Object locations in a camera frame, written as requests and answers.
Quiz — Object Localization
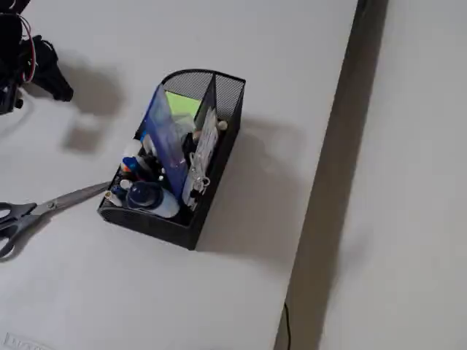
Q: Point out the grey black handled scissors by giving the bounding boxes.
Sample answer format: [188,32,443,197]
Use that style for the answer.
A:
[0,181,112,262]

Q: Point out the blue plastic folder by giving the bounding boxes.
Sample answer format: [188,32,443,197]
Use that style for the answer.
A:
[144,85,188,202]

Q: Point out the green sticky note pad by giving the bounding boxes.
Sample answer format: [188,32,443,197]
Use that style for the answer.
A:
[165,92,201,118]

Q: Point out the navy and pale blue bottle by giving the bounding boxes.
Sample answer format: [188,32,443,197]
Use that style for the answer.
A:
[126,181,180,219]

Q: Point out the black mesh desk organizer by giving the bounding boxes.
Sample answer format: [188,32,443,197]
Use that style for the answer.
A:
[97,68,247,252]

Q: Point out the red white servo wire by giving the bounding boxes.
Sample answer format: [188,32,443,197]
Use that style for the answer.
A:
[18,13,38,84]

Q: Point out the thin black cable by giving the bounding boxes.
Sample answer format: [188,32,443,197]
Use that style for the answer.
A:
[283,301,292,350]

